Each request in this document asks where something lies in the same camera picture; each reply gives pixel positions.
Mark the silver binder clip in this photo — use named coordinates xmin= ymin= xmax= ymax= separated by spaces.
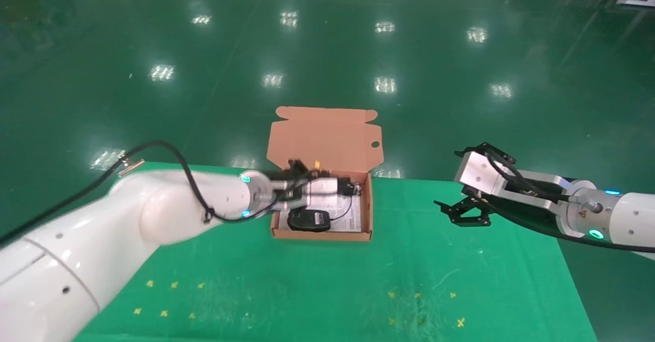
xmin=117 ymin=150 xmax=145 ymax=178

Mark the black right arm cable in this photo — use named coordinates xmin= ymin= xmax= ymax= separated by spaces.
xmin=463 ymin=143 xmax=655 ymax=253

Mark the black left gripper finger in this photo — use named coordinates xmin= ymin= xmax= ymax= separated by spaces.
xmin=279 ymin=159 xmax=313 ymax=179

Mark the white printed manual sheet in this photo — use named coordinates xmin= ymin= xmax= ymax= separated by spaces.
xmin=279 ymin=199 xmax=363 ymax=232

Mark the black computer mouse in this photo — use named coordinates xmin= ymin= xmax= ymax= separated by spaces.
xmin=287 ymin=208 xmax=332 ymax=233

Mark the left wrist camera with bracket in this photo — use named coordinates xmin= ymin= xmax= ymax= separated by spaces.
xmin=251 ymin=170 xmax=344 ymax=215

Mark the black data cable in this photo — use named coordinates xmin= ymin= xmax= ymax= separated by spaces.
xmin=327 ymin=177 xmax=360 ymax=223

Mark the green table cloth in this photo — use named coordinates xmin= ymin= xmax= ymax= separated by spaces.
xmin=72 ymin=161 xmax=599 ymax=342

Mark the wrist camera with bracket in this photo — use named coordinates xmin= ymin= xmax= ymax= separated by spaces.
xmin=454 ymin=150 xmax=581 ymax=215
xmin=251 ymin=170 xmax=344 ymax=215

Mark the brown cardboard box with lid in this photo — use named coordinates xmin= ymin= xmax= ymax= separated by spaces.
xmin=266 ymin=105 xmax=384 ymax=242

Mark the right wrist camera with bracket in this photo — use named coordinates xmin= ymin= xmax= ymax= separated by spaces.
xmin=454 ymin=150 xmax=581 ymax=215

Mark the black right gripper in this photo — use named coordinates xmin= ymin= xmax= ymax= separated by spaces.
xmin=434 ymin=198 xmax=561 ymax=236

